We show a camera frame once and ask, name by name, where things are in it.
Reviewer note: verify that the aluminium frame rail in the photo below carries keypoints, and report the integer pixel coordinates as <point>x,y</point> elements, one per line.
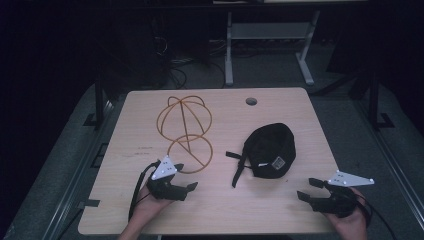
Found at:
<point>76,180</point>
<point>393,156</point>

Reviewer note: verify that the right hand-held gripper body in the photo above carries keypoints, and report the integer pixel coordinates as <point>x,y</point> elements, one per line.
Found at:
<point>336,201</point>

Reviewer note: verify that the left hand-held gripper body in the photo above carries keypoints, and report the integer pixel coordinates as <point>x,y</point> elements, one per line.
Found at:
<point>164,169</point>

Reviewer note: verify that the black cap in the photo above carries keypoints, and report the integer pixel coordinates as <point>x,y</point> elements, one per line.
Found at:
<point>270,146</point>

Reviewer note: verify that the person's right hand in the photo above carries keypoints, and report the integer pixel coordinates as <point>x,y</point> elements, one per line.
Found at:
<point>350,225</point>

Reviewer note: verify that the white metal desk frame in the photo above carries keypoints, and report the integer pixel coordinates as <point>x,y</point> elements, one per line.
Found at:
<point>266,30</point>

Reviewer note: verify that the black metal stand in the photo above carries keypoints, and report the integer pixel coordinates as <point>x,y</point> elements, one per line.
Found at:
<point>98,100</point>
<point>374,100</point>

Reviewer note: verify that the black table edge bracket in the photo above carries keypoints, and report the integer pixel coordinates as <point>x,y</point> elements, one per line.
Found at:
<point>89,203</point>

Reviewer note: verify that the person's left hand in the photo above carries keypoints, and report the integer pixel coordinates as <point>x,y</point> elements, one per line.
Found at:
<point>150,208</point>

